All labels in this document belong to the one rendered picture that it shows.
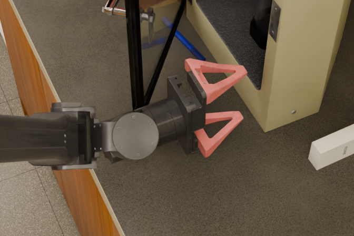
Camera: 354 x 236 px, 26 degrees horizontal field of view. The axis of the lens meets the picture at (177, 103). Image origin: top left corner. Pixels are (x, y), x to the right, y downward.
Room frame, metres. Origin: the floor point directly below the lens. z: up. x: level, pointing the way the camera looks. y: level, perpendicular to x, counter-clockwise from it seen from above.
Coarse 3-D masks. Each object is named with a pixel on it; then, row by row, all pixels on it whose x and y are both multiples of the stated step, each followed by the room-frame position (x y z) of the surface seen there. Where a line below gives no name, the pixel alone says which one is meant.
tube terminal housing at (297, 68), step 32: (192, 0) 1.08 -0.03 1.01; (288, 0) 0.81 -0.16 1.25; (320, 0) 0.84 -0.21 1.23; (288, 32) 0.82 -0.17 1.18; (320, 32) 0.84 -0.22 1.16; (288, 64) 0.82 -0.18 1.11; (320, 64) 0.85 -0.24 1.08; (256, 96) 0.85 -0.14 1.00; (288, 96) 0.83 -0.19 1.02; (320, 96) 0.85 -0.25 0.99
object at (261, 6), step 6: (258, 0) 0.96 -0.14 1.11; (264, 0) 0.95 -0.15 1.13; (270, 0) 0.94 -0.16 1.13; (258, 6) 0.96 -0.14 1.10; (264, 6) 0.95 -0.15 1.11; (270, 6) 0.94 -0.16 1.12; (258, 12) 0.96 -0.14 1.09; (264, 12) 0.95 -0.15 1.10; (270, 12) 0.94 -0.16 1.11; (258, 18) 0.96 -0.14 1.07; (264, 18) 0.95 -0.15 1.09; (258, 24) 0.96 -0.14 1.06; (264, 24) 0.94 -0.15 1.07; (258, 30) 0.95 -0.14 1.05; (264, 30) 0.94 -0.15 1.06
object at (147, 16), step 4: (148, 8) 0.84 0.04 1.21; (152, 8) 0.84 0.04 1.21; (144, 12) 0.84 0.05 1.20; (148, 12) 0.83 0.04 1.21; (152, 12) 0.84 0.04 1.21; (140, 16) 0.83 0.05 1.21; (144, 16) 0.83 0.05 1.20; (148, 16) 0.82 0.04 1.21; (152, 16) 0.83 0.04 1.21; (140, 20) 0.82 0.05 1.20; (144, 20) 0.83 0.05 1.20; (148, 20) 0.82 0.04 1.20; (152, 20) 0.82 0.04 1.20; (148, 24) 0.83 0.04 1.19; (152, 24) 0.83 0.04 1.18; (148, 28) 0.83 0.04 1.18; (152, 28) 0.83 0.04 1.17; (148, 32) 0.83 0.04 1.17; (152, 32) 0.83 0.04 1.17; (148, 36) 0.83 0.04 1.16; (152, 36) 0.83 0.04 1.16
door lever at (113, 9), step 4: (108, 0) 0.86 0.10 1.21; (112, 0) 0.86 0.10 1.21; (116, 0) 0.86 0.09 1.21; (120, 0) 0.87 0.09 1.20; (104, 4) 0.85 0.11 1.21; (108, 4) 0.85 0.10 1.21; (112, 4) 0.85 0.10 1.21; (116, 4) 0.86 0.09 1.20; (104, 8) 0.84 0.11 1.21; (108, 8) 0.84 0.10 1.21; (112, 8) 0.84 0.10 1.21; (116, 8) 0.84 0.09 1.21; (120, 8) 0.84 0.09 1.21; (124, 8) 0.84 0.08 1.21; (104, 12) 0.84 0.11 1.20; (108, 12) 0.84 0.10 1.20; (112, 12) 0.84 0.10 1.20; (116, 12) 0.84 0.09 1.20; (120, 12) 0.84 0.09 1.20; (124, 12) 0.84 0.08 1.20
